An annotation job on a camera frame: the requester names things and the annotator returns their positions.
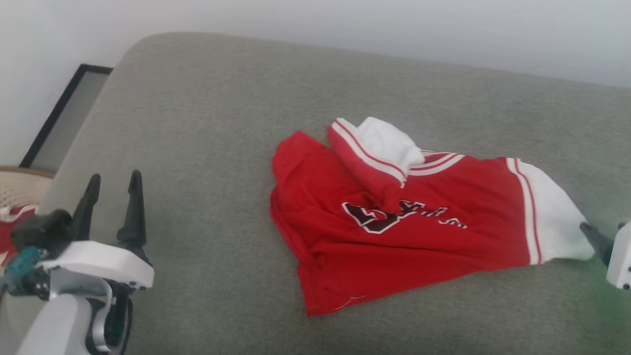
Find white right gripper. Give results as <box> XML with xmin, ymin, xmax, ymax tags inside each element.
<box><xmin>580</xmin><ymin>222</ymin><xmax>631</xmax><ymax>290</ymax></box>

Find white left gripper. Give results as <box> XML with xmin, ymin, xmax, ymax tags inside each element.
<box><xmin>37</xmin><ymin>170</ymin><xmax>154</xmax><ymax>353</ymax></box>

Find red white basketball jersey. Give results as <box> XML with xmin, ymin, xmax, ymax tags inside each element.
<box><xmin>270</xmin><ymin>116</ymin><xmax>596</xmax><ymax>317</ymax></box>

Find red garment with white trim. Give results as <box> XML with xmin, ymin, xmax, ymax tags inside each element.
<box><xmin>0</xmin><ymin>204</ymin><xmax>39</xmax><ymax>268</ymax></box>

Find beige perforated laundry basket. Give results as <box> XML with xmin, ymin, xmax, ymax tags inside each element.
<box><xmin>0</xmin><ymin>166</ymin><xmax>56</xmax><ymax>217</ymax></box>

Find grey fabric sofa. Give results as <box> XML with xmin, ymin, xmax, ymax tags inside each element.
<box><xmin>0</xmin><ymin>32</ymin><xmax>631</xmax><ymax>355</ymax></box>

